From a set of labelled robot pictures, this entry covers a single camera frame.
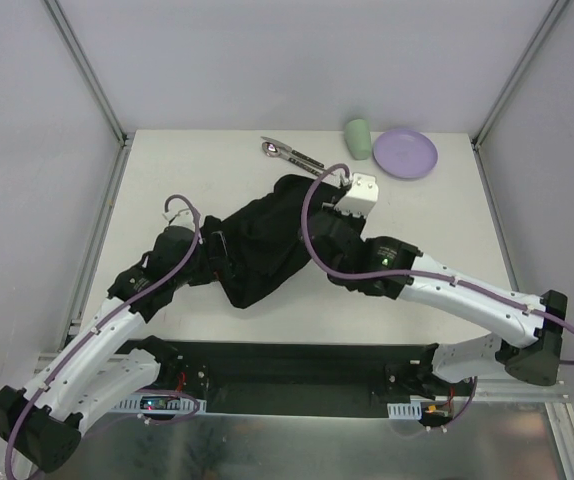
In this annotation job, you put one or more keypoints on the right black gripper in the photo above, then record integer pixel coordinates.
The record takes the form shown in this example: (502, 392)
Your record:
(322, 220)

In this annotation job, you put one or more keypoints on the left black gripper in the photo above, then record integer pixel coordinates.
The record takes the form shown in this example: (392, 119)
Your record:
(218, 254)

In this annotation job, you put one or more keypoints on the black cloth placemat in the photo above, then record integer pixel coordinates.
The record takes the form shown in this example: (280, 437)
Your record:
(256, 249)

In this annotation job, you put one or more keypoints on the green cup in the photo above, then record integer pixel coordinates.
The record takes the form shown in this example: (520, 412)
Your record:
(357, 137)

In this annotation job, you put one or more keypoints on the purple plate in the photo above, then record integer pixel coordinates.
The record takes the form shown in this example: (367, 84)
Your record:
(405, 154)

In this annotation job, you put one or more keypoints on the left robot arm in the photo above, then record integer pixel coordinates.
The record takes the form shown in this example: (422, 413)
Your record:
(45, 420)

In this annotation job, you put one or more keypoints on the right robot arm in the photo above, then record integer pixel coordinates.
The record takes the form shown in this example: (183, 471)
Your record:
(525, 331)

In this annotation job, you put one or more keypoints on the metal spoon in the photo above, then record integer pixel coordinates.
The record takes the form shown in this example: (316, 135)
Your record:
(312, 170)

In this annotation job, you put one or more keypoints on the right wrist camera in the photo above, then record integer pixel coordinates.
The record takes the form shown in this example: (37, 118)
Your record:
(361, 193)

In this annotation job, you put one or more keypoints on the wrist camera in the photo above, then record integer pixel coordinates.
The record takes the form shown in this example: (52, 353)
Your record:
(183, 218)
(361, 193)

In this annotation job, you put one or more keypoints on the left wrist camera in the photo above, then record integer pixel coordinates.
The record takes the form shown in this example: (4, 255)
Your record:
(183, 218)

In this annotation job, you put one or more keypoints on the black handled knife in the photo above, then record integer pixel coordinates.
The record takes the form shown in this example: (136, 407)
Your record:
(276, 148)

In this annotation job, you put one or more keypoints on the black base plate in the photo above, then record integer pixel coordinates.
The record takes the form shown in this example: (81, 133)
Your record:
(346, 381)

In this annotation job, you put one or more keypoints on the left white cable duct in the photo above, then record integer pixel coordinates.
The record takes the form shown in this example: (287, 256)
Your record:
(158, 404)

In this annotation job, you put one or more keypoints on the white cable duct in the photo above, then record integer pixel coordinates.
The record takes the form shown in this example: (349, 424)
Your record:
(405, 411)
(158, 404)

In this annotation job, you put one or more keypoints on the right white cable duct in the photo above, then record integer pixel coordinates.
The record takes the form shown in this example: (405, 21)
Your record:
(405, 411)

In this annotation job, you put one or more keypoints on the aluminium rail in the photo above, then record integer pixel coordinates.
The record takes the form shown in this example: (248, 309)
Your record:
(513, 391)

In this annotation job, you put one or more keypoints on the left aluminium frame post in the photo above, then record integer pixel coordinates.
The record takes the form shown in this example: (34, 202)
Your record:
(64, 28)

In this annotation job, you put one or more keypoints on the aluminium frame post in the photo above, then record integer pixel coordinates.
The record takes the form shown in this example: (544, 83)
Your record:
(64, 28)
(547, 25)

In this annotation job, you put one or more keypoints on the right aluminium frame post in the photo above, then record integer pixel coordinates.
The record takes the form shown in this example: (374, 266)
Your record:
(547, 25)

